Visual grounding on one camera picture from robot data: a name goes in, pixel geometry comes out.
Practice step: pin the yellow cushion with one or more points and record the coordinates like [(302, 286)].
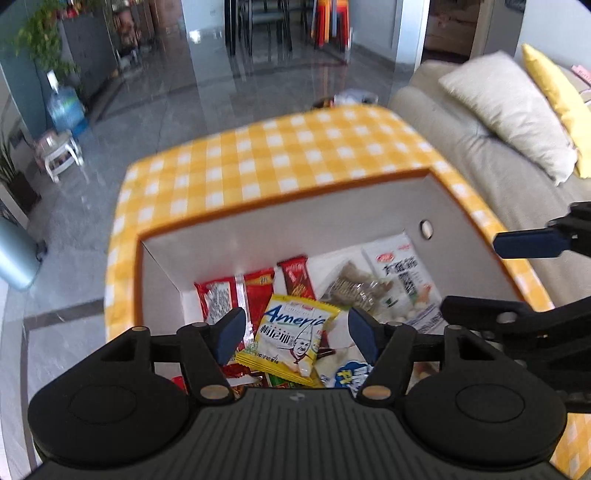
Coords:
[(561, 92)]

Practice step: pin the grey trash can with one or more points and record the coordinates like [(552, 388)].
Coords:
[(16, 254)]

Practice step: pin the grey cabinet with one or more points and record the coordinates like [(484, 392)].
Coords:
[(92, 50)]

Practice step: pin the yellow checkered tablecloth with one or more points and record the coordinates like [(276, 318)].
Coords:
[(277, 157)]

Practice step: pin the green leafy plant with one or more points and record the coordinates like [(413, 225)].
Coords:
[(44, 32)]

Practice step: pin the beige cushion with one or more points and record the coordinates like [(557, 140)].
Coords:
[(503, 106)]

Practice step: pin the white bread packet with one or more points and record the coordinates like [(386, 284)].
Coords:
[(346, 374)]

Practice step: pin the beige sofa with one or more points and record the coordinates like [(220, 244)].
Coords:
[(498, 175)]

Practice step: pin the red snack packet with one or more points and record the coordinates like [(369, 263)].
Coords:
[(258, 295)]

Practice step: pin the large white snack packet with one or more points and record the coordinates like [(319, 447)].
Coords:
[(406, 281)]

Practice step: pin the orange stacked stools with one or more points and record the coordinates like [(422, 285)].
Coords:
[(330, 23)]

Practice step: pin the clear packet brown snack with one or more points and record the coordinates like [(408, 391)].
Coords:
[(355, 288)]

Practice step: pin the small red packet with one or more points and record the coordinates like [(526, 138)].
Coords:
[(238, 371)]

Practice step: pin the dark dining chairs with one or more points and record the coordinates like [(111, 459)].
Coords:
[(263, 23)]

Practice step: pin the orange cardboard box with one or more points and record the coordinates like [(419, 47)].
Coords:
[(286, 230)]

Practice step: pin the small white stool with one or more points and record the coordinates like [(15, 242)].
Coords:
[(57, 154)]

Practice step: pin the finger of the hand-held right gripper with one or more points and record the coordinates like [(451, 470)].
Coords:
[(489, 316), (526, 243)]

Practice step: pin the white plastic bag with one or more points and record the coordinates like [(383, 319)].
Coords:
[(355, 98)]

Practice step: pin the blue water jug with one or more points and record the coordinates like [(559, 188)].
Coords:
[(67, 110)]

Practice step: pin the yellow white snack packet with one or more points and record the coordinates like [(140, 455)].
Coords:
[(291, 337)]

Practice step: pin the potted long-leaf plant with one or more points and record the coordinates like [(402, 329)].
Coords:
[(18, 189)]

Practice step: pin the brown red stick packet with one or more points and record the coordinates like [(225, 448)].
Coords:
[(298, 277)]

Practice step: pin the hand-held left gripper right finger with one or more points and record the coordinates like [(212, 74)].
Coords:
[(364, 330)]

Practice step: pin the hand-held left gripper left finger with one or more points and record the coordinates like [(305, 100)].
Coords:
[(231, 334)]

